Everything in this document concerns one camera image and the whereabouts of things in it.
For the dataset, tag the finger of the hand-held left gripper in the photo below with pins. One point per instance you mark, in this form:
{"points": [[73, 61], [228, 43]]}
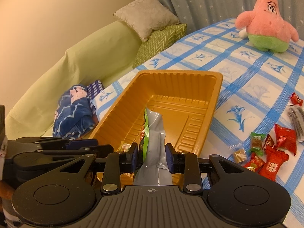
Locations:
{"points": [[99, 149], [80, 143]]}

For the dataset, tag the red candy with white print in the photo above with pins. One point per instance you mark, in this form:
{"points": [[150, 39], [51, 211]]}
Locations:
{"points": [[297, 99]]}

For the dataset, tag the green wrapped candy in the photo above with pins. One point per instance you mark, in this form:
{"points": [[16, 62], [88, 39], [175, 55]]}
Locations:
{"points": [[257, 143]]}

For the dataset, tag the orange plastic tray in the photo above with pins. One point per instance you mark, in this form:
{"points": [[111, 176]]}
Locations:
{"points": [[180, 104]]}

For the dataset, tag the pink starfish plush toy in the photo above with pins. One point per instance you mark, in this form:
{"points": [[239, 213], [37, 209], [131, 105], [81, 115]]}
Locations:
{"points": [[266, 21]]}

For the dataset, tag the small red candy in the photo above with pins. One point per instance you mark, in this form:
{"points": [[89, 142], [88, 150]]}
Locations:
{"points": [[268, 142]]}

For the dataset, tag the blue printed blanket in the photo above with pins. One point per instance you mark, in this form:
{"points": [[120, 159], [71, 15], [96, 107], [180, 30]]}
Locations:
{"points": [[71, 114]]}

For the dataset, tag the silver green snack packet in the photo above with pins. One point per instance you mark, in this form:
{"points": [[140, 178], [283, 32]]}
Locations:
{"points": [[154, 133]]}

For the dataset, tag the grey star-print curtain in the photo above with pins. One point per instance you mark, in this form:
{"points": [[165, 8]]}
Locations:
{"points": [[201, 2]]}

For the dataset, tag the blue checked cloth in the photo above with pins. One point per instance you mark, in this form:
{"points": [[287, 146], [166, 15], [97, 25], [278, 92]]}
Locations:
{"points": [[96, 87]]}

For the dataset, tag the grey cushion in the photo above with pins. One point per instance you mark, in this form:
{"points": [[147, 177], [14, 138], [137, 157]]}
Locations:
{"points": [[144, 16]]}

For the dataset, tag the blue checked tablecloth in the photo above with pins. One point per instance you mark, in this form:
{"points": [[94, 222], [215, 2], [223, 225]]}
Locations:
{"points": [[249, 83]]}

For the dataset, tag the clear wrapped brown candy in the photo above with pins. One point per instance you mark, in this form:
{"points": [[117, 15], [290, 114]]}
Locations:
{"points": [[239, 155]]}

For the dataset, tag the green zigzag cushion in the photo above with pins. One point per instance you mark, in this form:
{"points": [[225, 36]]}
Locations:
{"points": [[159, 42]]}

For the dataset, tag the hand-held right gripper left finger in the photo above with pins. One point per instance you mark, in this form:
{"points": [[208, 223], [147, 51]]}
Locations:
{"points": [[134, 157]]}

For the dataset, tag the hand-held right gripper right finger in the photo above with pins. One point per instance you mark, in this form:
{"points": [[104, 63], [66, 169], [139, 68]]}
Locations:
{"points": [[169, 157]]}

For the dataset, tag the large red snack packet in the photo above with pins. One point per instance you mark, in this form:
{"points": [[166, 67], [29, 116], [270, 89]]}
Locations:
{"points": [[273, 164], [285, 136]]}

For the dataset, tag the small wrapped candy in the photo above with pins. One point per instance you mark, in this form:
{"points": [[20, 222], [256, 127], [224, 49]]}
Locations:
{"points": [[124, 146]]}

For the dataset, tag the silver black snack packet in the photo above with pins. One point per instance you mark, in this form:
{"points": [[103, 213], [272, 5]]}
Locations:
{"points": [[298, 121]]}

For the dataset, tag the red patterned candy packet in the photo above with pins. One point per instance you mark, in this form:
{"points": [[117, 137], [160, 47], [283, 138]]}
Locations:
{"points": [[253, 162]]}

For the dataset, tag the green covered sofa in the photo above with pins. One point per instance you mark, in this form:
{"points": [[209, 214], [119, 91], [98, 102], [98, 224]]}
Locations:
{"points": [[71, 71]]}

